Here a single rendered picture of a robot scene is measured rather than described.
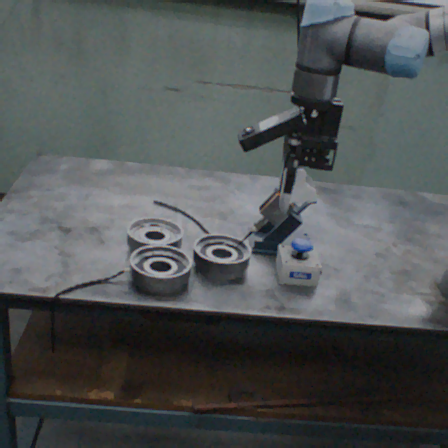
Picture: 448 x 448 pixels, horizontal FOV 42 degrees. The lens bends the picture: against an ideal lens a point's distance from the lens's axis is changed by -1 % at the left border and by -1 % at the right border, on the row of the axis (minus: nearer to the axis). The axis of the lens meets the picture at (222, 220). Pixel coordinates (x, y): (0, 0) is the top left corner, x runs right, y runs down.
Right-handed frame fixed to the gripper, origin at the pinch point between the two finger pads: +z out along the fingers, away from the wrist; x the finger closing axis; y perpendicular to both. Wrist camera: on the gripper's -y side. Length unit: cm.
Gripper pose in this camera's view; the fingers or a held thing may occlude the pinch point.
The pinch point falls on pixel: (280, 203)
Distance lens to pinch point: 106.1
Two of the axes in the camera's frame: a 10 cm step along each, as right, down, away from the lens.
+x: 0.2, -4.5, 8.9
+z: -1.2, 8.8, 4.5
